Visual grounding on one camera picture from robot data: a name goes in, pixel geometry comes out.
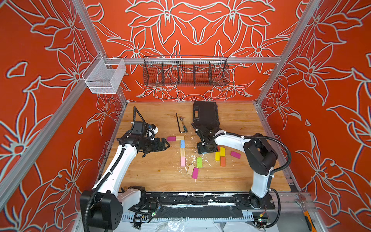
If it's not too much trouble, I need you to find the green handled ratchet wrench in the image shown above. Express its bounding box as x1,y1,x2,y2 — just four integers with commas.
179,117,188,133

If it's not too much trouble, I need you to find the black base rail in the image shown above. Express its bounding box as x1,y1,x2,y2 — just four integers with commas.
139,192,276,211

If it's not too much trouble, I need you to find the magenta block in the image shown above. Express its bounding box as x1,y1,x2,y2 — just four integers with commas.
192,168,199,179
231,151,241,159
167,136,177,142

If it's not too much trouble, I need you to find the yellow block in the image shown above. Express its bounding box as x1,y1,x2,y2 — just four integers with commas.
214,152,220,161
220,147,226,157

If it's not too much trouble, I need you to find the yellow block upper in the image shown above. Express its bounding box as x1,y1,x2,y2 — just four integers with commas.
220,147,226,157

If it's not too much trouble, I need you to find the yellow block lower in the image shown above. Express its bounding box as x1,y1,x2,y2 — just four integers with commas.
214,152,220,161

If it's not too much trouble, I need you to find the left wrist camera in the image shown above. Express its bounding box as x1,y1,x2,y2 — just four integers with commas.
146,124,158,140

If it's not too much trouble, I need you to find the pink block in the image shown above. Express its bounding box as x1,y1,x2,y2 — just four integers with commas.
180,157,186,167

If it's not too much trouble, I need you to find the green block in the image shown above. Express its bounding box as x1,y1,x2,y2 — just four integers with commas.
197,157,203,168

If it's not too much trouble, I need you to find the black hex key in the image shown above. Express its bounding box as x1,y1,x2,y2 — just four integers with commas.
175,112,187,134

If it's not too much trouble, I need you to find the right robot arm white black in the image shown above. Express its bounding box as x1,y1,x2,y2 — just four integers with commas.
191,123,292,209

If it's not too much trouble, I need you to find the black plastic tool case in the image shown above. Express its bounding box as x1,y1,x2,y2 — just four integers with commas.
193,101,220,128

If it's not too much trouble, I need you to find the white wire basket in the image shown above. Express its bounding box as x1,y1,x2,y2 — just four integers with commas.
82,53,127,94

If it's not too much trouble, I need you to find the orange handled tool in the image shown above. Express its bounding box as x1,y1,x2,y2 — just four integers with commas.
303,211,317,232

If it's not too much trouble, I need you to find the orange block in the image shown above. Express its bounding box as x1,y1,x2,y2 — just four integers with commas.
220,156,226,167

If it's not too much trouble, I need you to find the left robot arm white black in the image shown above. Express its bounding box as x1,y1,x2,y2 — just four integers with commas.
80,107,170,232

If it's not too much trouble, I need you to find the black wire basket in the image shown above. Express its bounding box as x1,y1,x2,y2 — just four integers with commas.
143,55,231,87

